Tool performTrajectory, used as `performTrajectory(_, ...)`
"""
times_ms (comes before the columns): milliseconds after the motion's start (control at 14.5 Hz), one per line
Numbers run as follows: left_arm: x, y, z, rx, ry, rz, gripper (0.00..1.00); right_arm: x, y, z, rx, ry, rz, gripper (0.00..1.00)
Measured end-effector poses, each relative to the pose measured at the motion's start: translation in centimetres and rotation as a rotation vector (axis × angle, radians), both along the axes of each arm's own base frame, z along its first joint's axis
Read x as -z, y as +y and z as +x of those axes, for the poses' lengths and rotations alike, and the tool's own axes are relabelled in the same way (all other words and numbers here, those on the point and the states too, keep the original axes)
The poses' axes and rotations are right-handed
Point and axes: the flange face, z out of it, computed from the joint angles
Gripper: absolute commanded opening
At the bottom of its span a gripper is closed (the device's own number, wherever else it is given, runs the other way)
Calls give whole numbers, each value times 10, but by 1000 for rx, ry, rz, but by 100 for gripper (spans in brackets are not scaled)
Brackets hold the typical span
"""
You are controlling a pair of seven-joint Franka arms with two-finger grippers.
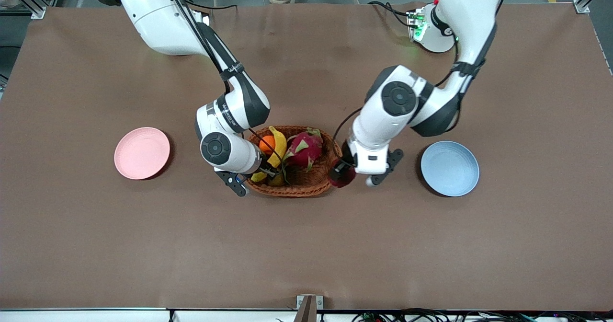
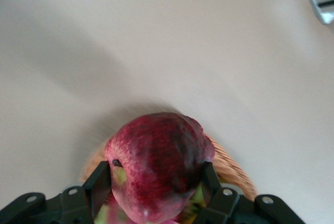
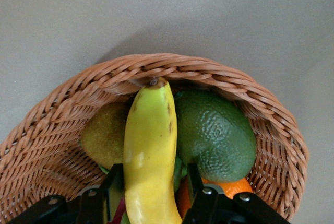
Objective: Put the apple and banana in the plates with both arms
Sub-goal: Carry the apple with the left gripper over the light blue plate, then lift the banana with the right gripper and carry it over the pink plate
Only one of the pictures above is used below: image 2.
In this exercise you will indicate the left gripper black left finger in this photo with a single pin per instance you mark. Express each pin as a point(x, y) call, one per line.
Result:
point(100, 182)

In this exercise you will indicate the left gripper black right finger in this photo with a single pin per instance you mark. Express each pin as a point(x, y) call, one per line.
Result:
point(212, 184)

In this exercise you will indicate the red apple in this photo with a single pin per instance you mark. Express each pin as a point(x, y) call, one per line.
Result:
point(161, 156)

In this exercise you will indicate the light green fruit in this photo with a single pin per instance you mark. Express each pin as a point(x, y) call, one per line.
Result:
point(196, 203)

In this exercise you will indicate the brown wicker basket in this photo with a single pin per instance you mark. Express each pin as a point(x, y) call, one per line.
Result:
point(229, 164)

